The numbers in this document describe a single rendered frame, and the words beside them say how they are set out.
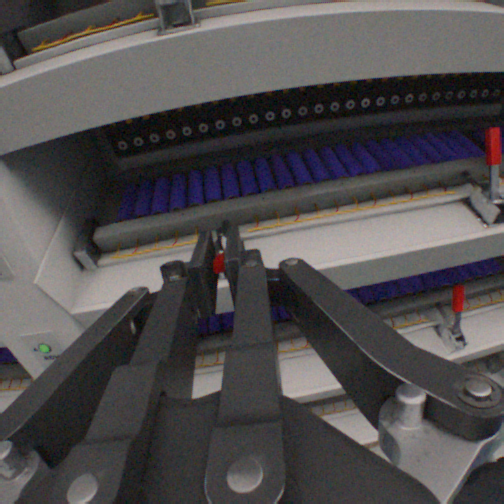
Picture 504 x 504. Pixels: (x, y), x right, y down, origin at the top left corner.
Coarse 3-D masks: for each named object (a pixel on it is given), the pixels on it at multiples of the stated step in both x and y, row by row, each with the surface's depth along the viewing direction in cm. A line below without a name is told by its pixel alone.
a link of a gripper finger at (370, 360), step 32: (320, 288) 10; (320, 320) 9; (352, 320) 8; (320, 352) 10; (352, 352) 7; (384, 352) 7; (416, 352) 6; (352, 384) 8; (384, 384) 6; (416, 384) 5; (448, 384) 5; (480, 384) 5; (448, 416) 5; (480, 416) 4
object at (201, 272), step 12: (204, 240) 18; (204, 252) 15; (192, 264) 14; (204, 264) 15; (192, 276) 14; (204, 276) 14; (216, 276) 18; (204, 288) 14; (216, 288) 17; (204, 300) 14; (216, 300) 16; (204, 312) 15
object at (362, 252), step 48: (192, 144) 34; (240, 144) 35; (96, 192) 34; (432, 192) 30; (192, 240) 29; (288, 240) 28; (336, 240) 27; (384, 240) 26; (432, 240) 25; (480, 240) 26; (48, 288) 22; (96, 288) 26
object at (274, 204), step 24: (408, 168) 29; (432, 168) 29; (456, 168) 28; (480, 168) 28; (264, 192) 29; (288, 192) 28; (312, 192) 28; (336, 192) 28; (360, 192) 29; (384, 192) 29; (408, 192) 30; (168, 216) 28; (192, 216) 28; (216, 216) 28; (240, 216) 29; (264, 216) 29; (96, 240) 28; (120, 240) 28; (144, 240) 29
